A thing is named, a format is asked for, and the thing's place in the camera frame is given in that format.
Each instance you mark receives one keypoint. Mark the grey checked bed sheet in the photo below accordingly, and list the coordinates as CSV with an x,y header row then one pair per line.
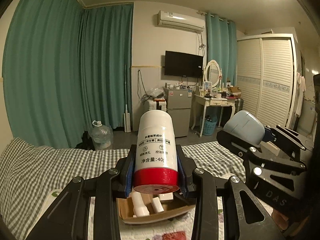
x,y
50,165

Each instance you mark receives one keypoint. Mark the clear water jug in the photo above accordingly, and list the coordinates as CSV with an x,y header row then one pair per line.
x,y
101,137

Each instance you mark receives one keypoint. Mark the white bottle with red cap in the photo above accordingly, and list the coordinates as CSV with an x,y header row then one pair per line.
x,y
155,142

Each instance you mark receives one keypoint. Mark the brown carton on dressing table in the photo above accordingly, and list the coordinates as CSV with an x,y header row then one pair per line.
x,y
233,91

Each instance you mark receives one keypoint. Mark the black wall television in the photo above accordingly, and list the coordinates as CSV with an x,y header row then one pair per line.
x,y
183,63

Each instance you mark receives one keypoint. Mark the person's right hand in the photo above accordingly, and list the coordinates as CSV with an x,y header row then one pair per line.
x,y
280,220

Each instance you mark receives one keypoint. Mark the white flat mop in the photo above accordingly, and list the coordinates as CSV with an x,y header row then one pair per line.
x,y
127,122

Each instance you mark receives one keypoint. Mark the light blue plastic case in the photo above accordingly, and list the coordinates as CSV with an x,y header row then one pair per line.
x,y
246,125

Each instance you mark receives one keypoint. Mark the brown cardboard box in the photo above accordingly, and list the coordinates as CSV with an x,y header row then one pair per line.
x,y
160,216

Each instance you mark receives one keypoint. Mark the small white round bottle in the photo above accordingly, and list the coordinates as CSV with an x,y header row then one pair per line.
x,y
140,205

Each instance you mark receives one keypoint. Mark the blue laundry basket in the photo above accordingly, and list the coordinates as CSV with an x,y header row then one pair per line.
x,y
208,127

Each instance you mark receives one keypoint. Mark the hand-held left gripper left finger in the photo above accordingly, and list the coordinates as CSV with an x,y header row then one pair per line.
x,y
129,180

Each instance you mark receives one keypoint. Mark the white squeeze tube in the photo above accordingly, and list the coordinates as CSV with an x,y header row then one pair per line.
x,y
157,205

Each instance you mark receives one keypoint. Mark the grey small fridge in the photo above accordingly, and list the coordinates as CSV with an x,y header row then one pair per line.
x,y
181,105

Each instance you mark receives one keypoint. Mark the dark bag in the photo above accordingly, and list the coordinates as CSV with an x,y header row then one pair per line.
x,y
85,141

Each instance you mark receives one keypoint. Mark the narrow green curtain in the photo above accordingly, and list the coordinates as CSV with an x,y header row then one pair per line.
x,y
221,45

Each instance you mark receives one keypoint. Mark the oval white-framed mirror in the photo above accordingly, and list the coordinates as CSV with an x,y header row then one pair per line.
x,y
212,71

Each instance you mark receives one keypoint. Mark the white ribbed suitcase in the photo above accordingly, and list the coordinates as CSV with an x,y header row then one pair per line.
x,y
156,104

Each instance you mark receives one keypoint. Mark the clear plastic bag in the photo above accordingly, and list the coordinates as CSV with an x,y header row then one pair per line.
x,y
155,93

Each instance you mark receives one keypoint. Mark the dark suitcase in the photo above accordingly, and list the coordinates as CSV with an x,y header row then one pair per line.
x,y
238,106

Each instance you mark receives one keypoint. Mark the white slatted wardrobe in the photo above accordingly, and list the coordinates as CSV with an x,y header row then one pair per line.
x,y
272,80

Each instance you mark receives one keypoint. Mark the white air conditioner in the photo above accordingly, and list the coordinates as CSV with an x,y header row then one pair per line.
x,y
180,21

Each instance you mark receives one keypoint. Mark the white dressing table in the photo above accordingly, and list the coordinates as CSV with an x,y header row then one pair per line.
x,y
212,102

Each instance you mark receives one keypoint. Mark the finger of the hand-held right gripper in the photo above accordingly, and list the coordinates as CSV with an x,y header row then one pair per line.
x,y
232,143
270,133

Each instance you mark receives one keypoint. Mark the white hanging garment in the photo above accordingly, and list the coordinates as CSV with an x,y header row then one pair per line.
x,y
300,92

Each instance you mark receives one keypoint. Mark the small photo frame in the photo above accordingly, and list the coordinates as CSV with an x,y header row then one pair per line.
x,y
207,85

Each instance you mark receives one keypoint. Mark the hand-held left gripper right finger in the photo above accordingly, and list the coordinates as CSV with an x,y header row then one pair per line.
x,y
181,170

